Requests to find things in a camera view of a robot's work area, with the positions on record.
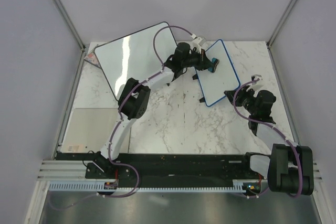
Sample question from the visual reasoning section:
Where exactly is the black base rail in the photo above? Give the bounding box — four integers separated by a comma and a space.
56, 153, 261, 187

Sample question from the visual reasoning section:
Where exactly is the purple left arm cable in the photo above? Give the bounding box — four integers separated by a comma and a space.
107, 25, 197, 164

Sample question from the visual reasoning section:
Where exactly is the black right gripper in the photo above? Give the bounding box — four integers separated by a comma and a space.
224, 85, 257, 115

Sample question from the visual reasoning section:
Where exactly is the black framed large whiteboard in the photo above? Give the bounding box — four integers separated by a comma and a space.
95, 22, 176, 99

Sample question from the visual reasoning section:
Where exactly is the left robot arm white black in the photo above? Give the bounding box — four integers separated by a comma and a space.
92, 42, 219, 178

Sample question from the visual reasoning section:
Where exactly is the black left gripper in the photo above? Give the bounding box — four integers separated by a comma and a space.
183, 49, 215, 72

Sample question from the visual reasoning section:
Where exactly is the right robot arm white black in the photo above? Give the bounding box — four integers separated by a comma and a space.
224, 82, 314, 197

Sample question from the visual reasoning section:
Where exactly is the white slotted cable duct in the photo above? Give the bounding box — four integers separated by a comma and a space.
48, 180, 263, 193

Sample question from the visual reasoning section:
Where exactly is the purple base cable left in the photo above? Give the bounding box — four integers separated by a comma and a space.
48, 163, 140, 210

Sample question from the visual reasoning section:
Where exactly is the blue framed small whiteboard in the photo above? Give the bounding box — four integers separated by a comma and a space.
196, 39, 241, 107

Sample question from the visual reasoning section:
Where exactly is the flat packet with red label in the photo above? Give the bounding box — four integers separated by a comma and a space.
84, 44, 101, 69

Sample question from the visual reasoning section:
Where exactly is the blue whiteboard eraser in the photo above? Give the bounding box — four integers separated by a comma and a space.
208, 58, 219, 73

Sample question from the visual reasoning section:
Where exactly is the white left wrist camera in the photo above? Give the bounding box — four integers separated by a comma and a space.
191, 34, 206, 52

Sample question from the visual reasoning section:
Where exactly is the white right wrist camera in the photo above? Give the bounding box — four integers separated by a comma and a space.
250, 74, 264, 91

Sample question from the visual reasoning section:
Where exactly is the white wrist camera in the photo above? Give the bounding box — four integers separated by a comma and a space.
191, 34, 206, 52
250, 74, 264, 91

